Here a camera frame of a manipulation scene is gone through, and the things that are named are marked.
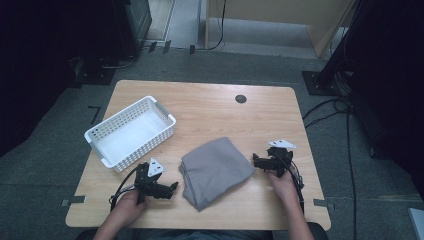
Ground black flat stand base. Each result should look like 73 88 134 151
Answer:
69 55 117 88
301 70 349 98

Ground black hanging cable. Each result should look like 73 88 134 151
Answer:
194 0 228 52

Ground dark cabinet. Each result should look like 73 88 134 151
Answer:
111 0 153 60

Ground pale flat object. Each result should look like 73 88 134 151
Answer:
407 207 424 240

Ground grey cloth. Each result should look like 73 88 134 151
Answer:
178 136 256 212

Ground hand-held gripper black cable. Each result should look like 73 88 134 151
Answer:
285 160 306 214
109 163 142 212

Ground left hand-held gripper black cable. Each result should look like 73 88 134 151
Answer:
109 163 142 212

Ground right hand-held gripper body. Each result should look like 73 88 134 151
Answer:
265 139 297 178

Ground person's left hand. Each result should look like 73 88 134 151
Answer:
111 189 150 229

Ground black angled floor tape mark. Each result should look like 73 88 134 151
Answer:
87 105 102 125

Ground grey floor tape strip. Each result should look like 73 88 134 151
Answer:
60 195 87 207
312 198 336 211

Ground right hand-held gripper black cable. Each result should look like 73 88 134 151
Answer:
285 160 306 214

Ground white plastic perforated basket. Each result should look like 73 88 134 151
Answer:
83 95 177 173

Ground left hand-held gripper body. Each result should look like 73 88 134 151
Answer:
134 157 170 205

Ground person's lap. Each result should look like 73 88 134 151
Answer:
75 221 330 240

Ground person's right hand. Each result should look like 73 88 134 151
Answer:
266 169 300 205

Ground light wooden furniture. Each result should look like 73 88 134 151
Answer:
204 0 357 58

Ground black floor cables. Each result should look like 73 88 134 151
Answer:
301 95 358 240

